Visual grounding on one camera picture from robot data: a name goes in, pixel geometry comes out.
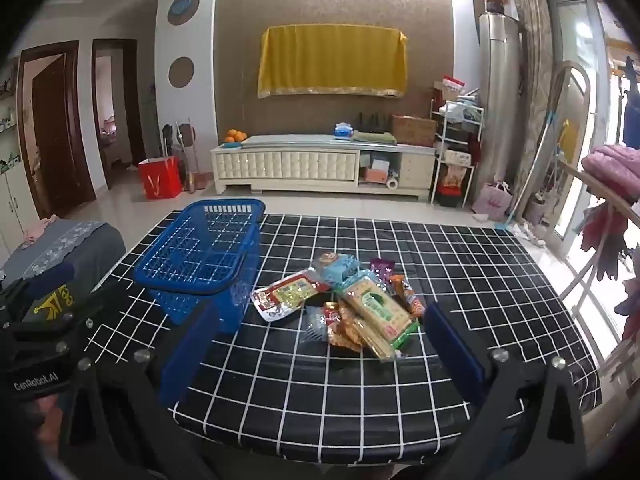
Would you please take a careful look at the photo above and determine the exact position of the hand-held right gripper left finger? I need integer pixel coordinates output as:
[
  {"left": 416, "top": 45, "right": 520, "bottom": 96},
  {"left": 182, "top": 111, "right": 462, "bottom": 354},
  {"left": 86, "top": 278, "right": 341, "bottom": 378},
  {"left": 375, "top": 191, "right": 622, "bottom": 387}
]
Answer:
[{"left": 62, "top": 304, "right": 222, "bottom": 480}]

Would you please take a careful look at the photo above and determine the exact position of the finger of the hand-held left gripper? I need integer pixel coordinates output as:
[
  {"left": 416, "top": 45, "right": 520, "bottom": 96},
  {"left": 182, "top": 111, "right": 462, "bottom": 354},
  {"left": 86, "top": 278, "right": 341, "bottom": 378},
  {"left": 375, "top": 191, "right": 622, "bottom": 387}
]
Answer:
[
  {"left": 10, "top": 281, "right": 137, "bottom": 357},
  {"left": 0, "top": 262, "right": 77, "bottom": 328}
]

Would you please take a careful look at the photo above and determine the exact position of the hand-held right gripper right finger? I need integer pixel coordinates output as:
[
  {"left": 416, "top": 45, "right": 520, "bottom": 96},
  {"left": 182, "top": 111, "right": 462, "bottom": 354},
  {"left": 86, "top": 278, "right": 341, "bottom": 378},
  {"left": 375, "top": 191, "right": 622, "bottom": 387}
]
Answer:
[{"left": 424, "top": 304, "right": 588, "bottom": 480}]

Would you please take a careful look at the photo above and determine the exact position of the blue plastic basket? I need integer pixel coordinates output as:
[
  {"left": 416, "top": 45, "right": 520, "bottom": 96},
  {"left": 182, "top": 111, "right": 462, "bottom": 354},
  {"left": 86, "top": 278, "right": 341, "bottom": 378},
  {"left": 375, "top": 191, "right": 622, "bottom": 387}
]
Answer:
[{"left": 132, "top": 198, "right": 267, "bottom": 336}]

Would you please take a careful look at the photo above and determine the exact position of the orange snack bar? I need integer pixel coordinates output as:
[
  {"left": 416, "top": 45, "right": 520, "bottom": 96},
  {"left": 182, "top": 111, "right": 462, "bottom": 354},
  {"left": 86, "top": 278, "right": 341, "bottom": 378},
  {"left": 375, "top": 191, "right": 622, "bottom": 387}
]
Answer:
[{"left": 390, "top": 274, "right": 426, "bottom": 318}]

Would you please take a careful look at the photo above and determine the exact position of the clear cracker packet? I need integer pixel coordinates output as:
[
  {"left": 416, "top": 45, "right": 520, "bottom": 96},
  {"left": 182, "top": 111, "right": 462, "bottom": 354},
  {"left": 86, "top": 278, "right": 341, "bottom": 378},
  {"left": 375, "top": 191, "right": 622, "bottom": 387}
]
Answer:
[{"left": 350, "top": 316, "right": 401, "bottom": 361}]

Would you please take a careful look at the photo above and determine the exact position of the green cracker packet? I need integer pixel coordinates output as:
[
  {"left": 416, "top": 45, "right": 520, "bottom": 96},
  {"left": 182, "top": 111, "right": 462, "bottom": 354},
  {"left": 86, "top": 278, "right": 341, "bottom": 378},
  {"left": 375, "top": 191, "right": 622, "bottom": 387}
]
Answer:
[{"left": 336, "top": 271, "right": 420, "bottom": 351}]

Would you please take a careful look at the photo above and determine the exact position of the red snack packet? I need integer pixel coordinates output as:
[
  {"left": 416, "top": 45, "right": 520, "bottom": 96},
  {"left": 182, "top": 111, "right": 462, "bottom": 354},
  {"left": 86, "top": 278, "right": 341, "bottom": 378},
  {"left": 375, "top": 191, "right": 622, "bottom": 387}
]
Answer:
[{"left": 250, "top": 269, "right": 331, "bottom": 323}]

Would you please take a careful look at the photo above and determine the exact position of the purple snack packet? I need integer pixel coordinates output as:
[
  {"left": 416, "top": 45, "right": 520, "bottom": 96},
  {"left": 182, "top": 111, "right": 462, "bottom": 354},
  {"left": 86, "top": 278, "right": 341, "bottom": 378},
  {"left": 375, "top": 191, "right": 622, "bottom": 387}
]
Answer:
[{"left": 370, "top": 258, "right": 397, "bottom": 281}]

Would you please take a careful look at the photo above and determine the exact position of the small silver blue packet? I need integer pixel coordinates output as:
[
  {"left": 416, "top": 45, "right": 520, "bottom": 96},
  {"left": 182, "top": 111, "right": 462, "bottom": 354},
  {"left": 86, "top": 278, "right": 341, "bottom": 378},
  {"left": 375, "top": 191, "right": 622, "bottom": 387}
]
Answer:
[{"left": 300, "top": 307, "right": 331, "bottom": 345}]

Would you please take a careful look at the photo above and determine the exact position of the light blue pastry bag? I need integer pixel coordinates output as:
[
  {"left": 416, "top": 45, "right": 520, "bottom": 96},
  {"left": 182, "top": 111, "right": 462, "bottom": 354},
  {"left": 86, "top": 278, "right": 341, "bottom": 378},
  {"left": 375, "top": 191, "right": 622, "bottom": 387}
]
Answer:
[{"left": 314, "top": 251, "right": 362, "bottom": 286}]

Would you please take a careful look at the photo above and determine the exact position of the grey lace covered chair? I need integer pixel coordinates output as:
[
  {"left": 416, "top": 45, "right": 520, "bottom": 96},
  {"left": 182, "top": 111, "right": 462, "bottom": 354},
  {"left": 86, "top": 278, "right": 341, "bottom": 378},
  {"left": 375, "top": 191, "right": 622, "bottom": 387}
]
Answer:
[{"left": 0, "top": 220, "right": 127, "bottom": 311}]

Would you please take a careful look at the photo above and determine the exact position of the pink cloth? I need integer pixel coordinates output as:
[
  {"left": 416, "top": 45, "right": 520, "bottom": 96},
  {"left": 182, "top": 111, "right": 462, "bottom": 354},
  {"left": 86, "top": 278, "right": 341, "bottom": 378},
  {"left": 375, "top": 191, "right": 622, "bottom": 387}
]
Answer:
[{"left": 20, "top": 215, "right": 58, "bottom": 243}]

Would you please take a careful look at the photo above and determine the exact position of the white storage cabinet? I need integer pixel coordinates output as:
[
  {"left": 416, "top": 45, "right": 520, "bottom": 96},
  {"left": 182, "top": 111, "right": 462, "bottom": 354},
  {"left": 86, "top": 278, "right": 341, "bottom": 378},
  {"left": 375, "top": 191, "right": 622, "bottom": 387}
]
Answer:
[{"left": 0, "top": 160, "right": 41, "bottom": 256}]

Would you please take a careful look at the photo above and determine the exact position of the black white checked tablecloth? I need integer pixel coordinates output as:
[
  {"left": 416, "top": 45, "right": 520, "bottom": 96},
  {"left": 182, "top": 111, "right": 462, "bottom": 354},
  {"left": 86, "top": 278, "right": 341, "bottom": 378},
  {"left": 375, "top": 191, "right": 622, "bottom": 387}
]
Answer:
[{"left": 82, "top": 210, "right": 603, "bottom": 466}]

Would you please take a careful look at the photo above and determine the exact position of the mop with blue head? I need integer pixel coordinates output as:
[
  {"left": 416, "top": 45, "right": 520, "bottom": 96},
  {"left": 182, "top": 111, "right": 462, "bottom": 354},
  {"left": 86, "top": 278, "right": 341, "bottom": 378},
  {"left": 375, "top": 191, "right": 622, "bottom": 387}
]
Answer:
[{"left": 495, "top": 110, "right": 561, "bottom": 233}]

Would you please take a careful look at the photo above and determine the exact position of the red paper bag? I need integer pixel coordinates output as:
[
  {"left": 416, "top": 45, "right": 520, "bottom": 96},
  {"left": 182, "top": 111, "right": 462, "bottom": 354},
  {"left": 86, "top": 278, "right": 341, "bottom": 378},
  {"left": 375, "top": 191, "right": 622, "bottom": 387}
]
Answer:
[{"left": 138, "top": 156, "right": 183, "bottom": 200}]

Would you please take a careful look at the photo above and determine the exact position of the brown wooden door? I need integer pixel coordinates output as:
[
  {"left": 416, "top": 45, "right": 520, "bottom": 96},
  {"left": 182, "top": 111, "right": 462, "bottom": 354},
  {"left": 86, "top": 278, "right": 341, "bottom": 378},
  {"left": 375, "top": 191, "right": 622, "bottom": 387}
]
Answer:
[{"left": 19, "top": 41, "right": 96, "bottom": 218}]

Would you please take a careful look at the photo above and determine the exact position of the pink shopping bag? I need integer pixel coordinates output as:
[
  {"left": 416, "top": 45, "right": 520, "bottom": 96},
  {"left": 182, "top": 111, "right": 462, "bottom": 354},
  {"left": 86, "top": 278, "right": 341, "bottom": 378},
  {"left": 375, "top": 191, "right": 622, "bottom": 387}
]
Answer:
[{"left": 472, "top": 181, "right": 512, "bottom": 221}]

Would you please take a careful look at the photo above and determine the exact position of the white metal shelf rack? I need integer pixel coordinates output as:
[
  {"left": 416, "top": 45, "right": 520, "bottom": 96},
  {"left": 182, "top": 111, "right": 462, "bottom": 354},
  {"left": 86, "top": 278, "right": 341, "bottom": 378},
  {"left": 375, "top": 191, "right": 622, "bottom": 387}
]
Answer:
[{"left": 430, "top": 100, "right": 485, "bottom": 207}]

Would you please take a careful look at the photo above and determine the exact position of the white TV cabinet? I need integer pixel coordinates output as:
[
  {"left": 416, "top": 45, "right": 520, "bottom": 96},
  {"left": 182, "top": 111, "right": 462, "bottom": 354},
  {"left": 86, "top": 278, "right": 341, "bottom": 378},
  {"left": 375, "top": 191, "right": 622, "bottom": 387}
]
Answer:
[{"left": 210, "top": 135, "right": 438, "bottom": 197}]

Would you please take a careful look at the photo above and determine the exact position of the brown cardboard box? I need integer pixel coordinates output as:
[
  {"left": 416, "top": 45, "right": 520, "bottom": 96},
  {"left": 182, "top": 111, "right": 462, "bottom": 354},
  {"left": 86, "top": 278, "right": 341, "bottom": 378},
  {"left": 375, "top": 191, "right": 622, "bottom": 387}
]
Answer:
[{"left": 391, "top": 115, "right": 437, "bottom": 147}]

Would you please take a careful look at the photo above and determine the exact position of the green folded mat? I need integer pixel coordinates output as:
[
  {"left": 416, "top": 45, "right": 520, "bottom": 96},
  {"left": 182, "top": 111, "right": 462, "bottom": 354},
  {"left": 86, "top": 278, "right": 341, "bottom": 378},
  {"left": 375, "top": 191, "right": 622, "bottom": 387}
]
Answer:
[{"left": 351, "top": 131, "right": 396, "bottom": 145}]

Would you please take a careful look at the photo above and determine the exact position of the black router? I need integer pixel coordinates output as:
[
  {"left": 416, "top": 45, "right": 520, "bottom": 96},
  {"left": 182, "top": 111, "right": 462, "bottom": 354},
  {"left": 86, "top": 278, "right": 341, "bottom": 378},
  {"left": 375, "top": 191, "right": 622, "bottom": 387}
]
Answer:
[{"left": 355, "top": 112, "right": 391, "bottom": 133}]

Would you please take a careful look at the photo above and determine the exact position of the pink quilted garment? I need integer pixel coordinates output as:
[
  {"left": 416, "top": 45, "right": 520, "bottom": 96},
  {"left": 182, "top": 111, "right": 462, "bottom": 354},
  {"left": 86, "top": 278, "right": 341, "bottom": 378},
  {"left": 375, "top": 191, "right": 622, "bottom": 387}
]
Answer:
[{"left": 581, "top": 144, "right": 640, "bottom": 206}]

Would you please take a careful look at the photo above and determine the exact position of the silver standing air conditioner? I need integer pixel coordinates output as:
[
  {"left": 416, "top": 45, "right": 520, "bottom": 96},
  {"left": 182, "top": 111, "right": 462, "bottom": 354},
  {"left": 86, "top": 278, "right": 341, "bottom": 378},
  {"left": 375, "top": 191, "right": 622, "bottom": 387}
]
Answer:
[{"left": 472, "top": 12, "right": 526, "bottom": 196}]

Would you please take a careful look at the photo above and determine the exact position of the red gift box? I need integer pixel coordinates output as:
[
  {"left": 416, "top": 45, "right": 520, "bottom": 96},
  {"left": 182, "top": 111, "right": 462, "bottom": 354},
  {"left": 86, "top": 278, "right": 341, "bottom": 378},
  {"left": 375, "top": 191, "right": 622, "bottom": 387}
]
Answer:
[{"left": 432, "top": 76, "right": 467, "bottom": 103}]

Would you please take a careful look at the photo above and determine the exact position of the patterned beige curtain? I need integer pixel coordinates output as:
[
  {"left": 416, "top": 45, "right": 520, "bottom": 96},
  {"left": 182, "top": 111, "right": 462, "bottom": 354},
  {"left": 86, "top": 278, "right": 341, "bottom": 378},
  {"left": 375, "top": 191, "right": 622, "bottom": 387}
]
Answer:
[{"left": 507, "top": 0, "right": 556, "bottom": 216}]

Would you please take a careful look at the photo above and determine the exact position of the yellow cloth cover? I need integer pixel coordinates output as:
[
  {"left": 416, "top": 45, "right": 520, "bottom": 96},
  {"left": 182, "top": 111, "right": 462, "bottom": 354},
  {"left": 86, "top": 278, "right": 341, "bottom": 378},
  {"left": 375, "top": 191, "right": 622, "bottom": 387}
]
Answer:
[{"left": 257, "top": 25, "right": 408, "bottom": 100}]

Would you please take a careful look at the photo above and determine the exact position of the brown door frame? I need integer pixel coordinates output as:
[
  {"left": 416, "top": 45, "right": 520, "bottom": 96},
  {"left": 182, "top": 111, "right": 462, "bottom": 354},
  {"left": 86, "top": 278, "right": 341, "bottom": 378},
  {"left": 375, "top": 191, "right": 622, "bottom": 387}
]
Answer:
[{"left": 91, "top": 39, "right": 146, "bottom": 188}]

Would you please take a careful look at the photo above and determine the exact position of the plain round wall decoration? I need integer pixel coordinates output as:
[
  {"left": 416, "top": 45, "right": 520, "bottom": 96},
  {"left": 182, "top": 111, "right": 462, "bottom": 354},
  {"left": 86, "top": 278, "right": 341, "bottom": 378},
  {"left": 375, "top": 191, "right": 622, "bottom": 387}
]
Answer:
[{"left": 168, "top": 57, "right": 195, "bottom": 86}]

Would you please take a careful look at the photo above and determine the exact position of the round wall decoration blue plate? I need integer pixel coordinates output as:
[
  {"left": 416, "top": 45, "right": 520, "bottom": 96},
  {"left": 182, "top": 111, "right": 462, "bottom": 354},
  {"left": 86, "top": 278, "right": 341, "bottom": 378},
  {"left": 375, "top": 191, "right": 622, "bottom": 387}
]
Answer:
[{"left": 167, "top": 0, "right": 201, "bottom": 27}]

